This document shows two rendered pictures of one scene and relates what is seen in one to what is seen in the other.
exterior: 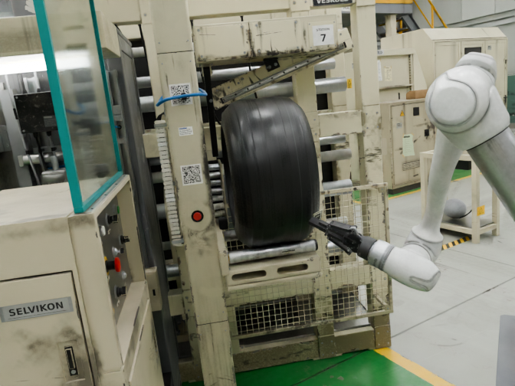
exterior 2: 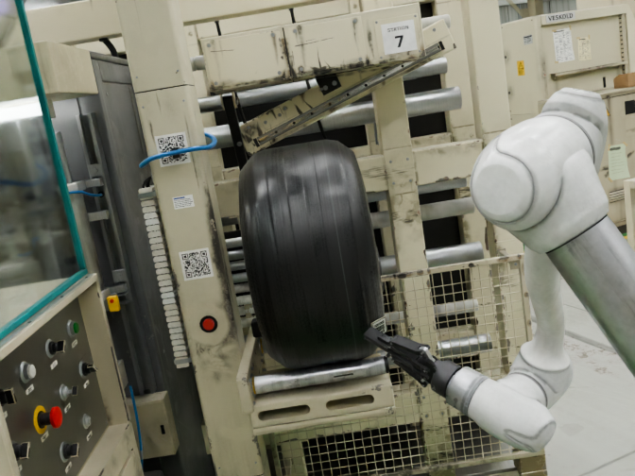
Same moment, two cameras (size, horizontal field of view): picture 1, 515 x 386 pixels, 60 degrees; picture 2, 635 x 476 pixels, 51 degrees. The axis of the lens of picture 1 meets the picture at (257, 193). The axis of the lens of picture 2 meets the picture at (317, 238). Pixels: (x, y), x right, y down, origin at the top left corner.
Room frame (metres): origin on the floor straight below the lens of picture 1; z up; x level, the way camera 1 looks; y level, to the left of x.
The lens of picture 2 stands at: (0.03, -0.31, 1.57)
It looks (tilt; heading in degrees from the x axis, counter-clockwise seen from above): 11 degrees down; 8
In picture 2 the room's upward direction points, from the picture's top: 9 degrees counter-clockwise
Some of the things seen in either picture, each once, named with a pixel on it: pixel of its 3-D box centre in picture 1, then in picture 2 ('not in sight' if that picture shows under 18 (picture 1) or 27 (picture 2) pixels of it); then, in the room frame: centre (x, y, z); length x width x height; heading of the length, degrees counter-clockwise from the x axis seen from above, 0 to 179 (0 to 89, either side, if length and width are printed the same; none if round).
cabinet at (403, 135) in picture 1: (399, 145); (604, 161); (6.35, -2.10, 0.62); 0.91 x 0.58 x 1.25; 119
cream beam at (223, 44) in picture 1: (264, 41); (314, 51); (2.05, -0.10, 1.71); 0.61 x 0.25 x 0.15; 97
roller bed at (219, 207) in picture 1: (204, 194); (241, 279); (2.09, 0.26, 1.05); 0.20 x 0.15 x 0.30; 97
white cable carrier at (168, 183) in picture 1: (169, 184); (168, 277); (1.65, 0.32, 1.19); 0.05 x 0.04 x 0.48; 7
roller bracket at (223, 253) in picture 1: (221, 246); (252, 365); (1.72, 0.17, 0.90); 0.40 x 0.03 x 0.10; 7
